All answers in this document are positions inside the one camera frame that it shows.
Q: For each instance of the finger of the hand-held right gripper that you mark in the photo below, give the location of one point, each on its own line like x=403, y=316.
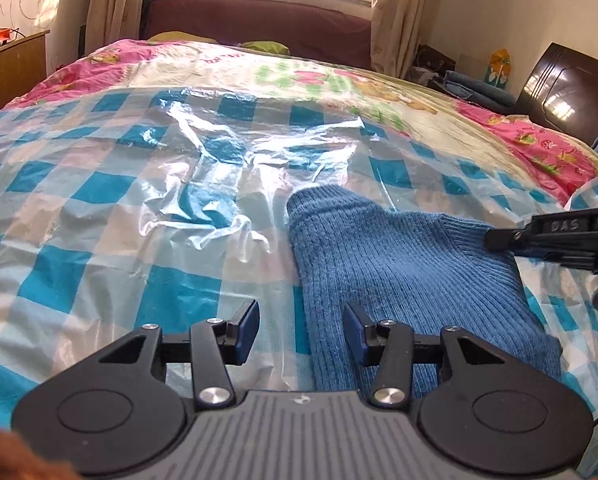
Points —
x=584, y=263
x=559, y=227

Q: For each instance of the brown fuzzy cloth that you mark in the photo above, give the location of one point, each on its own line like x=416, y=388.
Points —
x=9, y=450

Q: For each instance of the beige curtain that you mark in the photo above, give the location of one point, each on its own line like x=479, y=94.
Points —
x=401, y=15
x=114, y=0

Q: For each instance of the dark wooden board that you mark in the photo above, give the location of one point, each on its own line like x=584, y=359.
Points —
x=564, y=85

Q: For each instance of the blue checkered plastic sheet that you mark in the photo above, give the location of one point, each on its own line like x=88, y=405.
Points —
x=129, y=200

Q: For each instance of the pink floral bedspread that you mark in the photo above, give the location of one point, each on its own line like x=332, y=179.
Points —
x=329, y=75

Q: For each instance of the blue knit sweater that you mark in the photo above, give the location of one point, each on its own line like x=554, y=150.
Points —
x=404, y=270

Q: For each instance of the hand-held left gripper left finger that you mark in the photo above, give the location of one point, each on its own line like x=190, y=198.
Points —
x=249, y=331

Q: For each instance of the dark bag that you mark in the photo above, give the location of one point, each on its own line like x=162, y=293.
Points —
x=431, y=65

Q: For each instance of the yellow printed bag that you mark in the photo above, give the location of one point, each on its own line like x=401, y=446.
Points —
x=498, y=67

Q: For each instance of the wooden side cabinet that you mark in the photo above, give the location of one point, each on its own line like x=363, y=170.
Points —
x=14, y=70

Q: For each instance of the folded blue clothes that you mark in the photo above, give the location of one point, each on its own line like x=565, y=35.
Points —
x=479, y=90

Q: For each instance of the yellow-green pillow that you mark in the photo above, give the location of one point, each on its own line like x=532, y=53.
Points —
x=184, y=37
x=266, y=47

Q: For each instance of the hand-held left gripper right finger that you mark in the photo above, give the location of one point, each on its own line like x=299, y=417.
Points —
x=354, y=334

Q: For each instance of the maroon bed headboard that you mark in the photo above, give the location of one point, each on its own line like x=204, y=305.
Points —
x=279, y=20

